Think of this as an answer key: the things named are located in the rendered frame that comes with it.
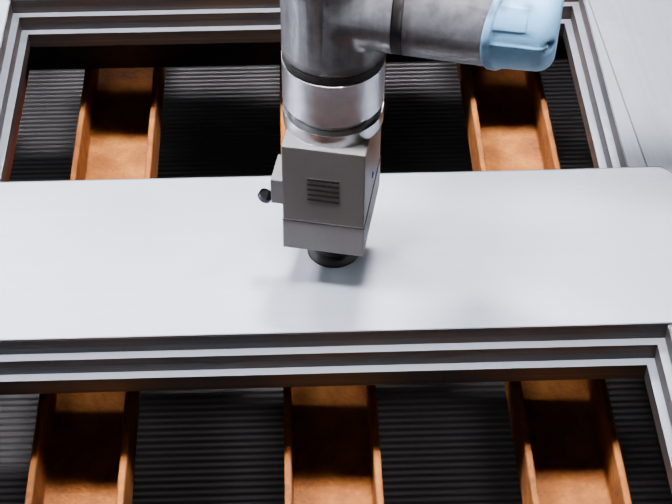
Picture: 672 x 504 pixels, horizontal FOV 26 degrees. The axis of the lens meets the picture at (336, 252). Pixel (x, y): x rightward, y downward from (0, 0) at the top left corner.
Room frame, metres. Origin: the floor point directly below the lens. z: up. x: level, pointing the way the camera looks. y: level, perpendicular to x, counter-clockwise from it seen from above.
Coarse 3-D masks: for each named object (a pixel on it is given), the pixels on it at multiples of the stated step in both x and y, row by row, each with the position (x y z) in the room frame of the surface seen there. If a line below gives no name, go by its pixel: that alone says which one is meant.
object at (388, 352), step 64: (64, 0) 1.18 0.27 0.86; (128, 0) 1.18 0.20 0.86; (192, 0) 1.18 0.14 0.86; (256, 0) 1.19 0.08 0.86; (576, 0) 1.20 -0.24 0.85; (0, 64) 1.09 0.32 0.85; (576, 64) 1.12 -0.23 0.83; (0, 128) 1.01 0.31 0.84; (0, 384) 0.72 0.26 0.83; (64, 384) 0.72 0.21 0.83; (128, 384) 0.72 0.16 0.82; (192, 384) 0.73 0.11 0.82; (256, 384) 0.73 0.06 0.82; (320, 384) 0.73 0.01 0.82; (384, 384) 0.73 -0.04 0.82
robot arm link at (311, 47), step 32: (288, 0) 0.81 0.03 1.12; (320, 0) 0.80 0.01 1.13; (352, 0) 0.80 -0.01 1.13; (384, 0) 0.79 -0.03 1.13; (288, 32) 0.81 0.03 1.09; (320, 32) 0.80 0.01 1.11; (352, 32) 0.79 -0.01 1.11; (384, 32) 0.79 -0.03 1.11; (288, 64) 0.81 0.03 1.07; (320, 64) 0.80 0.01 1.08; (352, 64) 0.80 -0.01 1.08
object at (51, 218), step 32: (0, 192) 0.90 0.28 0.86; (32, 192) 0.90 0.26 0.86; (64, 192) 0.90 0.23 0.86; (0, 224) 0.86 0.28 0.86; (32, 224) 0.86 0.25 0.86; (64, 224) 0.86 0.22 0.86; (0, 256) 0.82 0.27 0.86; (32, 256) 0.82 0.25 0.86; (64, 256) 0.82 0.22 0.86; (0, 288) 0.79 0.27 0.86; (32, 288) 0.79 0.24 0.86; (64, 288) 0.79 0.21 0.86; (0, 320) 0.76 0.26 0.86; (32, 320) 0.76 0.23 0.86; (64, 320) 0.76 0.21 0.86
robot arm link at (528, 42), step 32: (416, 0) 0.79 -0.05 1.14; (448, 0) 0.79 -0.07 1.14; (480, 0) 0.79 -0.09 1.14; (512, 0) 0.78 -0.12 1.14; (544, 0) 0.78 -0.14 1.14; (416, 32) 0.78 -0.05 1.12; (448, 32) 0.78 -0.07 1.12; (480, 32) 0.78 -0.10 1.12; (512, 32) 0.77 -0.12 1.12; (544, 32) 0.77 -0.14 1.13; (480, 64) 0.78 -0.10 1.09; (512, 64) 0.78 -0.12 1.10; (544, 64) 0.77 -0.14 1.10
